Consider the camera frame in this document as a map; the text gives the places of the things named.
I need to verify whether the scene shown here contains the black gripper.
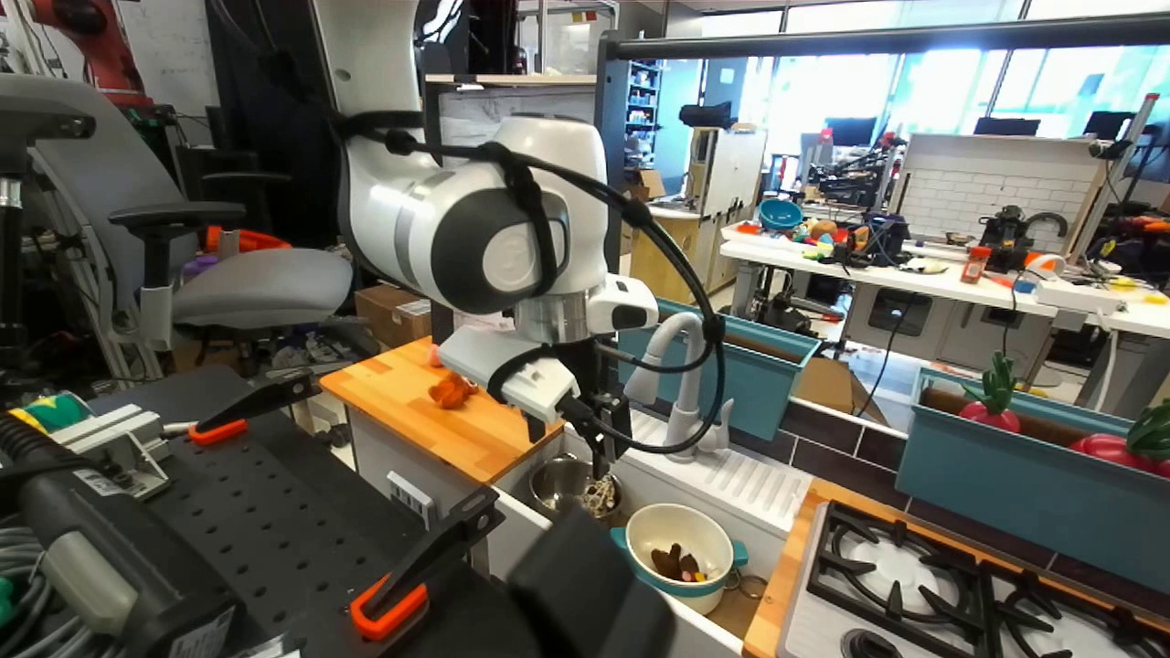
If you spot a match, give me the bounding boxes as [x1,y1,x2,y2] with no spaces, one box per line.
[558,348,640,487]

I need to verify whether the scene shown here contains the brown plushy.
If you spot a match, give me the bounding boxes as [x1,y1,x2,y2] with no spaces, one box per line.
[647,540,714,585]

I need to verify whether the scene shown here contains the teal pot cream inside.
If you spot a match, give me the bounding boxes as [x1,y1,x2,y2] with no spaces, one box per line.
[612,498,754,617]

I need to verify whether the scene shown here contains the orange plushy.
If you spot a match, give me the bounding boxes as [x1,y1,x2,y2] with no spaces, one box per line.
[425,370,479,415]

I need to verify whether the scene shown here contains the toy kitchen sink basin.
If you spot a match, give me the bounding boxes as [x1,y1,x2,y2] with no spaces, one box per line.
[487,450,796,658]

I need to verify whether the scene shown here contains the white ribbed drainboard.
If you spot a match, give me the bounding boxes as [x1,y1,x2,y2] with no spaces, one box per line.
[605,406,819,549]

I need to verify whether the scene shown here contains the grey toy faucet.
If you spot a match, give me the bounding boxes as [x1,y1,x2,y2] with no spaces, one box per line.
[620,306,740,460]

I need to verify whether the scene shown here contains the teal backsplash box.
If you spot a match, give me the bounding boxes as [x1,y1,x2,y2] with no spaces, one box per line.
[619,299,821,445]

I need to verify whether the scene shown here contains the wooden cutting board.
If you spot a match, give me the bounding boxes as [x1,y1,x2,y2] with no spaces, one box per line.
[315,338,568,487]

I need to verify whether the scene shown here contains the black orange clamp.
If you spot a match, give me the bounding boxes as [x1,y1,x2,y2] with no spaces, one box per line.
[186,370,330,452]
[347,483,508,647]

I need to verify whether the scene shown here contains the cardboard box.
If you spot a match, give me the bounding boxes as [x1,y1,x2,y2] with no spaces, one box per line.
[351,279,438,350]

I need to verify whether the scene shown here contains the teal bowl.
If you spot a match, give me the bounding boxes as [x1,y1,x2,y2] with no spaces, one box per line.
[754,191,807,238]

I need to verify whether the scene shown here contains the white box appliance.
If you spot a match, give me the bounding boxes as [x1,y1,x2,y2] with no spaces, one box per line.
[682,119,768,225]

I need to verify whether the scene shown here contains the black perforated board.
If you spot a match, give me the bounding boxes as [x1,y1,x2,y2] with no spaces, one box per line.
[0,361,545,658]

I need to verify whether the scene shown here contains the toy gas stove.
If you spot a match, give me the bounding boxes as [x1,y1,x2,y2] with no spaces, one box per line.
[741,479,1170,658]

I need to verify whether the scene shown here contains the blue storage shelf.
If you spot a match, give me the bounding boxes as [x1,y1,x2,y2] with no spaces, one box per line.
[591,59,668,191]

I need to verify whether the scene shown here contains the long white lab table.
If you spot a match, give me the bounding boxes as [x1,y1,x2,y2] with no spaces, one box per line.
[716,225,1170,348]

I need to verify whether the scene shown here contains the red toy radish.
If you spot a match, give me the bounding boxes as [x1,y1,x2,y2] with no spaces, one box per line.
[1073,400,1170,483]
[958,350,1026,438]

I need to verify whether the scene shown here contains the teal planter box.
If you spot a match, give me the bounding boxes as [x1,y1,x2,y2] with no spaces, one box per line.
[892,370,1170,595]

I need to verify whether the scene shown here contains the grey office chair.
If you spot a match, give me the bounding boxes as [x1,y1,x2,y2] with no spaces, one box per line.
[0,69,357,384]

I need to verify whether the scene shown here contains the white brick pattern panel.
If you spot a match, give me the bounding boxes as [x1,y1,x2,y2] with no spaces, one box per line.
[898,132,1109,243]

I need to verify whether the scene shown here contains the green tape block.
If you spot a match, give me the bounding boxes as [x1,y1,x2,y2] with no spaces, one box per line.
[20,387,94,435]

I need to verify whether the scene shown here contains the steel pot with handles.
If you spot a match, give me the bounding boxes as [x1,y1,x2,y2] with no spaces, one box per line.
[523,450,631,524]

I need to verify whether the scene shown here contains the black foreground camera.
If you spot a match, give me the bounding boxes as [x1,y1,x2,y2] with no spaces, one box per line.
[499,507,681,658]

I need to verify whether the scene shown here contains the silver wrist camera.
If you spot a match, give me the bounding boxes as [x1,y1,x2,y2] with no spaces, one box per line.
[580,276,663,338]

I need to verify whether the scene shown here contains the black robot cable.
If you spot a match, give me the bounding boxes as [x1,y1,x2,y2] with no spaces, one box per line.
[482,139,732,460]

